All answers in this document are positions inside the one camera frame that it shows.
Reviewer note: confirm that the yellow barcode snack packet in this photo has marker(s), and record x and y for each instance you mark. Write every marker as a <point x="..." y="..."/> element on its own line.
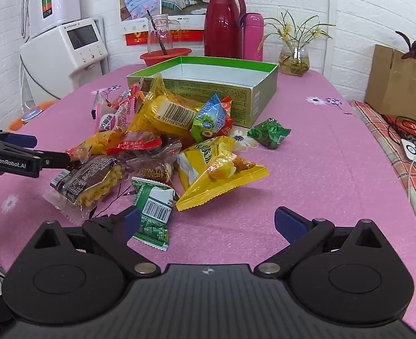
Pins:
<point x="165" y="111"/>

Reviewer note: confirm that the red snack packet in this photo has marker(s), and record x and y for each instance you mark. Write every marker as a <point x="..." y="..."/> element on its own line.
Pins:
<point x="128" y="100"/>

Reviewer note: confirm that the green yellow-flowered plant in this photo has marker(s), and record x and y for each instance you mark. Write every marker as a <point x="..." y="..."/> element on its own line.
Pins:
<point x="285" y="30"/>

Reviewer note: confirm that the blue green snack packet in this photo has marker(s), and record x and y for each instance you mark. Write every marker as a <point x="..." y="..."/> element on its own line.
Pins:
<point x="208" y="118"/>

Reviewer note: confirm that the pink snack packet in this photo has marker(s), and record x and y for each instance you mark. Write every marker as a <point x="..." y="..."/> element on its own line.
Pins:
<point x="108" y="123"/>

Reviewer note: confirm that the black stirrer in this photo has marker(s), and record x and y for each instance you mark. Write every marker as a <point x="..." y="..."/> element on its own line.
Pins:
<point x="157" y="33"/>

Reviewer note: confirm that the white charger device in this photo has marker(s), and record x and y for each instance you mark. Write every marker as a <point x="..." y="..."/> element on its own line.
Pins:
<point x="411" y="150"/>

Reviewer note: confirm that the clear corn cake packet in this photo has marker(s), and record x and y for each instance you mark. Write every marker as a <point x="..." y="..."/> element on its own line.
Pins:
<point x="87" y="183"/>

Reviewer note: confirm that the red plastic basin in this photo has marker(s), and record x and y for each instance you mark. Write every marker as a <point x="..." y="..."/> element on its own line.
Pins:
<point x="179" y="54"/>

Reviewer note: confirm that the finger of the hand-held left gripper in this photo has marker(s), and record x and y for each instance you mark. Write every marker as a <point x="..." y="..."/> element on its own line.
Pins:
<point x="56" y="159"/>
<point x="22" y="140"/>

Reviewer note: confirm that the white dispenser with screen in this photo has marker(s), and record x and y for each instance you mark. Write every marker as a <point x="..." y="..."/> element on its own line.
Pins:
<point x="59" y="60"/>

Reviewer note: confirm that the blue white round lid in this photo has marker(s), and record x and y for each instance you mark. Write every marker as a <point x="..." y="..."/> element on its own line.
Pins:
<point x="30" y="115"/>

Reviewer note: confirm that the orange packet white print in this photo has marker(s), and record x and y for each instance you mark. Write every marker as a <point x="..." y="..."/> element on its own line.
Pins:
<point x="226" y="113"/>

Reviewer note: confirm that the white wall water purifier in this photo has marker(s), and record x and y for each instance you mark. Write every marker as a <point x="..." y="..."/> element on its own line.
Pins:
<point x="59" y="0"/>

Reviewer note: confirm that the green candy packet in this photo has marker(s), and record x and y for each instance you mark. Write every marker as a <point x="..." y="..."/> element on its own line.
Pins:
<point x="269" y="133"/>

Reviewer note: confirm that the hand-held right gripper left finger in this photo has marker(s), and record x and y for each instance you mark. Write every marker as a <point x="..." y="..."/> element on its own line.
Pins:
<point x="132" y="219"/>

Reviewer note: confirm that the red bag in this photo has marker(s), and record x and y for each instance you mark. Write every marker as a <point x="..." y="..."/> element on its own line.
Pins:
<point x="411" y="127"/>

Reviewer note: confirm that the green barcode snack packet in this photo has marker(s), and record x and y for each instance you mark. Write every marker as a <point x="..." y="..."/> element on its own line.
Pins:
<point x="153" y="215"/>

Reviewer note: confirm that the pink bottle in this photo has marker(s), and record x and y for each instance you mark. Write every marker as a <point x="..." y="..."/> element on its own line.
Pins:
<point x="253" y="39"/>

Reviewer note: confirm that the red thermos jug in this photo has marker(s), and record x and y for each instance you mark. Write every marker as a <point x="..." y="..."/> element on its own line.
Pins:
<point x="222" y="28"/>

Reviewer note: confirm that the glass pitcher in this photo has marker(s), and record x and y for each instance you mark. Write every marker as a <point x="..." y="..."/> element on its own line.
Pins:
<point x="158" y="35"/>

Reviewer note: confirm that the large yellow nut packet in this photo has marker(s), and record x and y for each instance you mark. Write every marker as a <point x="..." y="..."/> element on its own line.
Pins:
<point x="211" y="169"/>

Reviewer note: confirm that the glass vase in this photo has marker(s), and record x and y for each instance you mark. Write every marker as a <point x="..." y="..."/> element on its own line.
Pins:
<point x="294" y="61"/>

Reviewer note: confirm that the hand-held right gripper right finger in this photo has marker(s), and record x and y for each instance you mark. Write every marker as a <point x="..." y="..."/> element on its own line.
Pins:
<point x="288" y="222"/>

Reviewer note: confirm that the green cardboard box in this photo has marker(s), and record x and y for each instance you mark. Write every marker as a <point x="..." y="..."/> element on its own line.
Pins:
<point x="211" y="88"/>

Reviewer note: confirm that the orange plastic stool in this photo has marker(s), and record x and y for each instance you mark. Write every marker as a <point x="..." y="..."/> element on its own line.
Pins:
<point x="17" y="122"/>

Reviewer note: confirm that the small clear red packet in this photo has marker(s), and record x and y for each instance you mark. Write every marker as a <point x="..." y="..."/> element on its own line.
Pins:
<point x="97" y="104"/>

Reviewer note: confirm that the plaid blanket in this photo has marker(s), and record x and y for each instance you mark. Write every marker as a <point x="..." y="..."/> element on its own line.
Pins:
<point x="381" y="127"/>

